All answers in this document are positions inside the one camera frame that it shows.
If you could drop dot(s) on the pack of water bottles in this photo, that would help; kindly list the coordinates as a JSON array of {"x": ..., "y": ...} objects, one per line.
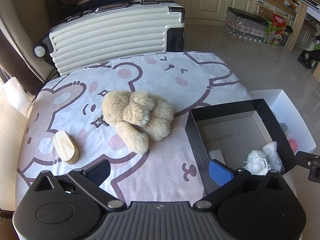
[{"x": 247, "y": 25}]

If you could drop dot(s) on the white cardboard tray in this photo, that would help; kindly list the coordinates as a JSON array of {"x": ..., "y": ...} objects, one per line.
[{"x": 285, "y": 111}]

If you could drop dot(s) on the pink crochet toy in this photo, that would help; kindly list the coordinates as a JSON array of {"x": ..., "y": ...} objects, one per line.
[{"x": 294, "y": 144}]

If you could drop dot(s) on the white ribbed suitcase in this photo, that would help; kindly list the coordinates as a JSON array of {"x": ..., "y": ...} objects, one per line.
[{"x": 119, "y": 30}]

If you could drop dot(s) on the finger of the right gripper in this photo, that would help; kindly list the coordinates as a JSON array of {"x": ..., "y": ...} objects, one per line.
[{"x": 305, "y": 159}]

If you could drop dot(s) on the white paper towel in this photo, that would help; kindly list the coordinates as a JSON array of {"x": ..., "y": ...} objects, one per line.
[{"x": 17, "y": 97}]

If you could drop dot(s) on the brown curtain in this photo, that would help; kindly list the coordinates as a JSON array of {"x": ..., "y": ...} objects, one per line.
[{"x": 14, "y": 66}]

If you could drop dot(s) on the cartoon bear bed sheet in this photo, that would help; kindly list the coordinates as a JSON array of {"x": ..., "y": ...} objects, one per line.
[{"x": 168, "y": 171}]

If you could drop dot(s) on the metal keychain clasp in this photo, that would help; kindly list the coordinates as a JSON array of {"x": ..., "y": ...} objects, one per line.
[{"x": 102, "y": 120}]

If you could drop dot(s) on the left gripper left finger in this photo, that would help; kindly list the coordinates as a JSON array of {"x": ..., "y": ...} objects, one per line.
[{"x": 88, "y": 181}]

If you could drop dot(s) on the beige plush teddy bear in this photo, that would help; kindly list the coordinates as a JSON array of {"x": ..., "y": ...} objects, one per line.
[{"x": 138, "y": 117}]

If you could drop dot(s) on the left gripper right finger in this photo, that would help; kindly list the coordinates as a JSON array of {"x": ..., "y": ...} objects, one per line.
[{"x": 220, "y": 184}]

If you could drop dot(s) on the black cardboard box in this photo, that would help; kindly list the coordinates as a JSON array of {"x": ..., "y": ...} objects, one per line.
[{"x": 236, "y": 129}]

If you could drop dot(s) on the plastic bag roll orange core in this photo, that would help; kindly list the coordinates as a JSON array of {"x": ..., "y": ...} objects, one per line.
[{"x": 216, "y": 154}]

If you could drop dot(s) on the green red snack box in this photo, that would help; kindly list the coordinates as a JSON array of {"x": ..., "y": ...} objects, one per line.
[{"x": 275, "y": 30}]

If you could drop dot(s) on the grey plush keychain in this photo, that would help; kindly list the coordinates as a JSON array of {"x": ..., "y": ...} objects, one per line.
[{"x": 285, "y": 128}]

